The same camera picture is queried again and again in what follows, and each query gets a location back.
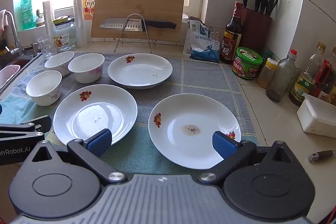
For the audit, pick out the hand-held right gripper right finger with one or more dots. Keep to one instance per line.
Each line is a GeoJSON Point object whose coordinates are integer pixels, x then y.
{"type": "Point", "coordinates": [223, 144]}

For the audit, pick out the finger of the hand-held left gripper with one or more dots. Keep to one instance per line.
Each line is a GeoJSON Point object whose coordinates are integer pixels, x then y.
{"type": "Point", "coordinates": [31, 129]}

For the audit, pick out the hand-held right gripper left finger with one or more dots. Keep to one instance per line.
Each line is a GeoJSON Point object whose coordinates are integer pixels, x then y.
{"type": "Point", "coordinates": [101, 141]}

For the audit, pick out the small jar yellow cap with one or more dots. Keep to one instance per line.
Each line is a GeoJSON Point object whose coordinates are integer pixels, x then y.
{"type": "Point", "coordinates": [265, 77]}

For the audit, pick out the steel sink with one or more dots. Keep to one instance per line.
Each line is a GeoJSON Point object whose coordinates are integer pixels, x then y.
{"type": "Point", "coordinates": [26, 61]}

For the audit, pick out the red labelled bottle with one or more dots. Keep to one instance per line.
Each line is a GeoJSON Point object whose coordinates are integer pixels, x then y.
{"type": "Point", "coordinates": [325, 74]}

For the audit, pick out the pink striped cloth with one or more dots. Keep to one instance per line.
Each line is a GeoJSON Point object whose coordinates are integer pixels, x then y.
{"type": "Point", "coordinates": [3, 20]}

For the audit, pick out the metal faucet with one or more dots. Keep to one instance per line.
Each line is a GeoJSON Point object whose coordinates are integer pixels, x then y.
{"type": "Point", "coordinates": [13, 29]}

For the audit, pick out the white pink-rimmed basin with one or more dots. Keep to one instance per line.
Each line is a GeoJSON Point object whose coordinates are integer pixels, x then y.
{"type": "Point", "coordinates": [9, 75]}

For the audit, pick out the short clear plastic roll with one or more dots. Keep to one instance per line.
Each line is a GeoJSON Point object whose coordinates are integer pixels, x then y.
{"type": "Point", "coordinates": [48, 16]}

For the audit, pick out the green lidded tub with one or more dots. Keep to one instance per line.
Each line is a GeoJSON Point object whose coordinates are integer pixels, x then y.
{"type": "Point", "coordinates": [246, 66]}

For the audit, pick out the small potted plant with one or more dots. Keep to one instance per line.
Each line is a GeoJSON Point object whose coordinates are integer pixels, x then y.
{"type": "Point", "coordinates": [39, 18]}

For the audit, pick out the black scissors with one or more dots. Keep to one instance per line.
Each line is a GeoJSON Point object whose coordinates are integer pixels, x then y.
{"type": "Point", "coordinates": [273, 6]}

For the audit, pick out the tall clear plastic roll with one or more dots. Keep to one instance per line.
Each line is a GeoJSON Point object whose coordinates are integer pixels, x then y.
{"type": "Point", "coordinates": [78, 16]}

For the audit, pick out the white plastic container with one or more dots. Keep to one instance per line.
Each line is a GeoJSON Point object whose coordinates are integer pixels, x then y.
{"type": "Point", "coordinates": [317, 119]}

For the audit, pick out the green detergent bottle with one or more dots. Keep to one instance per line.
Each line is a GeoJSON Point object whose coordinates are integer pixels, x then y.
{"type": "Point", "coordinates": [27, 11]}

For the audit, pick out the grey checked towel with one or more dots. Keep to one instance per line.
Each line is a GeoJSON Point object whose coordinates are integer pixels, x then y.
{"type": "Point", "coordinates": [199, 77]}

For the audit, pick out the clear bottle red cap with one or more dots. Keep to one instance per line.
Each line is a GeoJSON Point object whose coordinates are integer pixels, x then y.
{"type": "Point", "coordinates": [279, 79]}

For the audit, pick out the white fruit-print plate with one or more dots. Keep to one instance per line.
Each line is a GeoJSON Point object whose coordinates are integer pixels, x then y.
{"type": "Point", "coordinates": [199, 113]}
{"type": "Point", "coordinates": [141, 74]}
{"type": "Point", "coordinates": [105, 108]}

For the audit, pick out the binder clip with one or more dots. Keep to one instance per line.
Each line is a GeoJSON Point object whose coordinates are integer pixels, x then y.
{"type": "Point", "coordinates": [214, 33]}

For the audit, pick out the dark vinegar bottle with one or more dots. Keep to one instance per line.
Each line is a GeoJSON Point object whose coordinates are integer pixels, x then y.
{"type": "Point", "coordinates": [231, 43]}

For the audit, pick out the white blue salt bag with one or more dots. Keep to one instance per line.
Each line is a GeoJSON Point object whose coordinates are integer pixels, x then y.
{"type": "Point", "coordinates": [202, 48]}

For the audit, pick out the glass jar yellow lid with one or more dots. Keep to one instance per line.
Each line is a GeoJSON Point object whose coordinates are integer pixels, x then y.
{"type": "Point", "coordinates": [63, 37]}

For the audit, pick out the white plastic object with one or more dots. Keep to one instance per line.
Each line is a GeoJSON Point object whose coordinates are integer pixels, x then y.
{"type": "Point", "coordinates": [185, 18]}

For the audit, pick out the white floral bowl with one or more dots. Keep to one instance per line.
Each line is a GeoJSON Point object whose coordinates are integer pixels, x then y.
{"type": "Point", "coordinates": [86, 74]}
{"type": "Point", "coordinates": [56, 61]}
{"type": "Point", "coordinates": [44, 96]}

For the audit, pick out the dark red knife block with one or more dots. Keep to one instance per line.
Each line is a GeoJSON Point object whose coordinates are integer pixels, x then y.
{"type": "Point", "coordinates": [256, 29]}

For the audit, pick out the yellow oil bottle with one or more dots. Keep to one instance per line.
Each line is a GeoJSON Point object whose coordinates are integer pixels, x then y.
{"type": "Point", "coordinates": [302, 87]}

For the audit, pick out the clear glass cup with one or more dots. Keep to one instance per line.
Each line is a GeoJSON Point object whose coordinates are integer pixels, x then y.
{"type": "Point", "coordinates": [47, 48]}

